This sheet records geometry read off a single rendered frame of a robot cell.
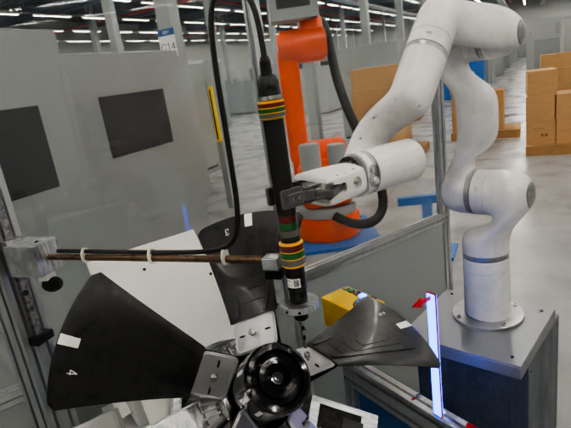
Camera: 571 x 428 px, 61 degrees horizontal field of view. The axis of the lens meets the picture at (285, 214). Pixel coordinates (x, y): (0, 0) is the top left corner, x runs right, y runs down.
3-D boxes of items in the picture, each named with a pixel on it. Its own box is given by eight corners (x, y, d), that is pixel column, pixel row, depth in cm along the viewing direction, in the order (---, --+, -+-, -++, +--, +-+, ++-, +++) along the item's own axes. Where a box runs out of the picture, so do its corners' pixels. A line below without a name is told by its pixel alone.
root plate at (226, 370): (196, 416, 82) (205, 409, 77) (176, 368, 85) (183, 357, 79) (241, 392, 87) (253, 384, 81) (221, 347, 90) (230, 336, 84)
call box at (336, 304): (325, 329, 143) (320, 295, 140) (350, 316, 148) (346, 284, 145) (361, 349, 130) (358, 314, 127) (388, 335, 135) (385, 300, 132)
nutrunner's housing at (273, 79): (288, 323, 87) (247, 59, 74) (295, 312, 90) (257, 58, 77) (308, 324, 85) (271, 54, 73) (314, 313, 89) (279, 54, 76)
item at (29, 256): (8, 279, 108) (-3, 244, 106) (33, 267, 114) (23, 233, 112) (42, 281, 104) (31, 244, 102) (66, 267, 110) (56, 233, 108)
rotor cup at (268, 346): (240, 449, 84) (262, 441, 74) (205, 372, 89) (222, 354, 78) (306, 410, 91) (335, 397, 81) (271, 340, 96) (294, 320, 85)
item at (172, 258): (48, 261, 106) (46, 255, 105) (53, 258, 107) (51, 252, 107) (273, 265, 86) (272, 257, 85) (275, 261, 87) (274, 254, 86)
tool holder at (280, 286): (264, 314, 86) (256, 263, 83) (279, 296, 92) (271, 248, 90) (312, 317, 83) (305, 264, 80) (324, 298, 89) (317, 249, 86)
